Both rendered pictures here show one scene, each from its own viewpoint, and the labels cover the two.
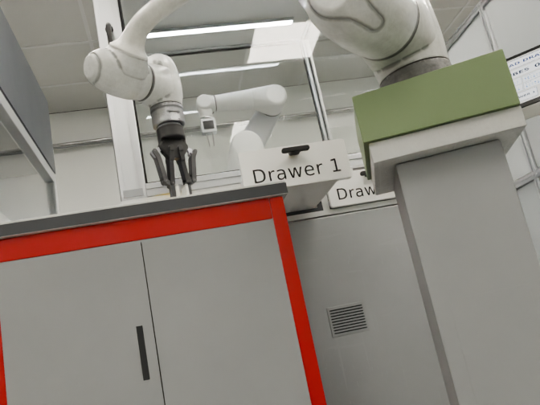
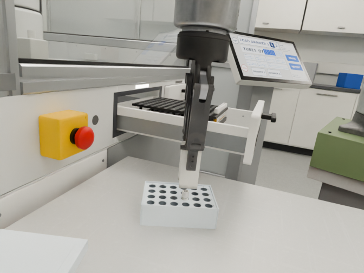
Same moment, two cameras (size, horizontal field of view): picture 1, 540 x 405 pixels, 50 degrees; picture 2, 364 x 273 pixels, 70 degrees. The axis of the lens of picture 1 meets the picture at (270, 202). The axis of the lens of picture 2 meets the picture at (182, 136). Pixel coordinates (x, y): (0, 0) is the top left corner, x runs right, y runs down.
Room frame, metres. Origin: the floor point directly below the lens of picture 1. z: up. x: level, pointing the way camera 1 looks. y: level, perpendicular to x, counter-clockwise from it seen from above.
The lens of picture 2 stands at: (1.30, 0.58, 1.02)
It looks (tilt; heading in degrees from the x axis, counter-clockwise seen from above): 16 degrees down; 299
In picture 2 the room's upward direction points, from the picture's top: 6 degrees clockwise
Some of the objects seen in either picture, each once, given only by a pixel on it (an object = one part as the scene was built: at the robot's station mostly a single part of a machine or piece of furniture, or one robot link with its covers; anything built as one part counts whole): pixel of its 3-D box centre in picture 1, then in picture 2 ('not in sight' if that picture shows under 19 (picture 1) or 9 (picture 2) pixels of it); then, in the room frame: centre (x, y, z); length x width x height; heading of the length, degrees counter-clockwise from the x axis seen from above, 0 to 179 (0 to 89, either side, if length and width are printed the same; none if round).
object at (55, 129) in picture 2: not in sight; (66, 134); (1.68, 0.30, 0.88); 0.07 x 0.05 x 0.07; 102
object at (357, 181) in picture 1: (370, 185); (179, 98); (1.83, -0.33, 0.87); 0.29 x 0.02 x 0.11; 102
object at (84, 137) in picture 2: not in sight; (82, 137); (1.65, 0.29, 0.88); 0.04 x 0.03 x 0.04; 102
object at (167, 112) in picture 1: (168, 118); (206, 11); (1.47, 0.23, 1.09); 0.09 x 0.09 x 0.06
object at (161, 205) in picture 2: not in sight; (178, 203); (1.49, 0.23, 0.78); 0.12 x 0.08 x 0.04; 34
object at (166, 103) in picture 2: not in sight; (182, 116); (1.65, -0.04, 0.87); 0.22 x 0.18 x 0.06; 12
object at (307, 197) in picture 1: (282, 192); (179, 117); (1.66, -0.04, 0.86); 0.40 x 0.26 x 0.06; 12
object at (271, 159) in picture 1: (295, 165); (255, 127); (1.45, -0.08, 0.87); 0.29 x 0.02 x 0.11; 102
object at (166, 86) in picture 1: (158, 82); not in sight; (1.46, 0.24, 1.19); 0.13 x 0.11 x 0.16; 144
